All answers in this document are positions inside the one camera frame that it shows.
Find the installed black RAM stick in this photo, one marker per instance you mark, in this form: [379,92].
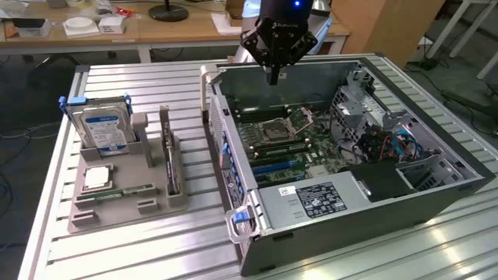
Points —
[282,148]

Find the metal socket cover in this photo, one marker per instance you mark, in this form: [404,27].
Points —
[301,118]

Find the slanted metal disk bay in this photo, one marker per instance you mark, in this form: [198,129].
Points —
[424,172]

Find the small silver heatsink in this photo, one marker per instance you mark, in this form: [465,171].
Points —
[320,171]

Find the open black PC case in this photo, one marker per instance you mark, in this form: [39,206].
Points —
[351,233]

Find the wooden desk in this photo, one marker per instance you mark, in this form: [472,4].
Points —
[176,32]

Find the green motherboard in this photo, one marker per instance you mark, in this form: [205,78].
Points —
[312,151]

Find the black RAM slot bank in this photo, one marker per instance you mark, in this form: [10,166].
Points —
[258,115]

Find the white labelled box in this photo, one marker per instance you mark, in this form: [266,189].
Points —
[112,24]

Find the silver CPU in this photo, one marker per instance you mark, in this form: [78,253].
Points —
[97,178]

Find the CPU socket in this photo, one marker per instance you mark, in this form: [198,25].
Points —
[276,131]

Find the green RAM stick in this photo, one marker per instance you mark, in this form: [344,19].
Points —
[117,194]

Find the brown cardboard box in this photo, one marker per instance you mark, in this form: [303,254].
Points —
[234,8]

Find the black round lamp base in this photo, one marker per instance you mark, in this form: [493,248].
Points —
[169,13]

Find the perforated metal disk bay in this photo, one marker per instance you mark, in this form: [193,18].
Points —
[351,119]

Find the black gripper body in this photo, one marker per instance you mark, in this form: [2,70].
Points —
[282,32]

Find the blue expansion slot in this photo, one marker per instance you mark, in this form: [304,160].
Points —
[273,168]

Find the red packet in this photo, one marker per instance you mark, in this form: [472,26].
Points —
[126,12]

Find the white table frame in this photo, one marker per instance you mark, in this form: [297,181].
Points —
[460,29]

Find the graphics card with metal bracket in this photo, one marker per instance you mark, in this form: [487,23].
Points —
[173,163]

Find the grey cup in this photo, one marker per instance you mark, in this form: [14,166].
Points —
[57,3]

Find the black plastic shroud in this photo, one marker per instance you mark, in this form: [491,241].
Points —
[380,181]

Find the white paper stack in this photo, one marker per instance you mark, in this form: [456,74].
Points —
[226,26]

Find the white box with black top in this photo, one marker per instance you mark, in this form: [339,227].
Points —
[31,27]

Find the hard disk in blue caddy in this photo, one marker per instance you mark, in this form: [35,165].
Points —
[104,131]

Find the grey power supply unit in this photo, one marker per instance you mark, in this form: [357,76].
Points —
[312,198]

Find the wooden cabinet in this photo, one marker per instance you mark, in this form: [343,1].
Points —
[389,26]

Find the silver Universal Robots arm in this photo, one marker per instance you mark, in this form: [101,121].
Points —
[245,49]

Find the grey parts rack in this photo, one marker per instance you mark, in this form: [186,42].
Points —
[125,216]

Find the white round part on box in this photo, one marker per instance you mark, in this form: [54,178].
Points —
[80,27]

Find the blue case latch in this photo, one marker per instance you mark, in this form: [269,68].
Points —
[238,218]

